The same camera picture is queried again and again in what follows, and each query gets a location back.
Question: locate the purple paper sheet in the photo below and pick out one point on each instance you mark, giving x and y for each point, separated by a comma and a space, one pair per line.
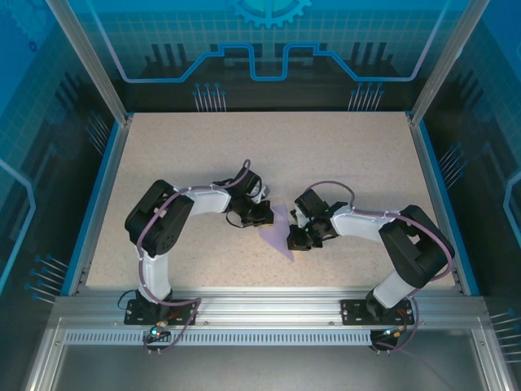
277, 234

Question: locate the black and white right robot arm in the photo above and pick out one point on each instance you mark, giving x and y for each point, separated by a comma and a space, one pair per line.
358, 226

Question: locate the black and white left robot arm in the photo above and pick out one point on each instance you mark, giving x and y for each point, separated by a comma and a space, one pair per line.
207, 201

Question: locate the small connector board green light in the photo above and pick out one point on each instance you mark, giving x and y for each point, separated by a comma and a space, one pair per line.
156, 332

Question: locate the blue printed side panel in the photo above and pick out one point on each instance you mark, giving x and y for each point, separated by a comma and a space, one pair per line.
32, 122
488, 122

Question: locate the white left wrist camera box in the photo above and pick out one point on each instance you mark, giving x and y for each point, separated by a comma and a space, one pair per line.
264, 193

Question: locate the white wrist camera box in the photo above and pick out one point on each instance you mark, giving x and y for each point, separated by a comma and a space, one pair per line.
264, 193
300, 218

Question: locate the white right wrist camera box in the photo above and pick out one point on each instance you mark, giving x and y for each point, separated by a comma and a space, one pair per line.
300, 218

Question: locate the aluminium mounting rail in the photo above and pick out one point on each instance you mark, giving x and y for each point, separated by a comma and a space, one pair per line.
268, 309

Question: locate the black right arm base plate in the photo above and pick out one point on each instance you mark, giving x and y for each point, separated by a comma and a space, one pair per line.
354, 313

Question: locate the aluminium table side rail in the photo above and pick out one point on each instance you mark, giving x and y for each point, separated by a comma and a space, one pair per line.
433, 195
106, 195

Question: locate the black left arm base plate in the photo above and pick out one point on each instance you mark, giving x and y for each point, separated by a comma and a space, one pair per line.
138, 315

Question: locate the blue printed enclosure panel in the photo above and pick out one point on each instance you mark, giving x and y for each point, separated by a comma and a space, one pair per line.
260, 24

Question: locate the aluminium frame post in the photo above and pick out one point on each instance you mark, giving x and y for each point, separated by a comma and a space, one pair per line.
447, 61
93, 61

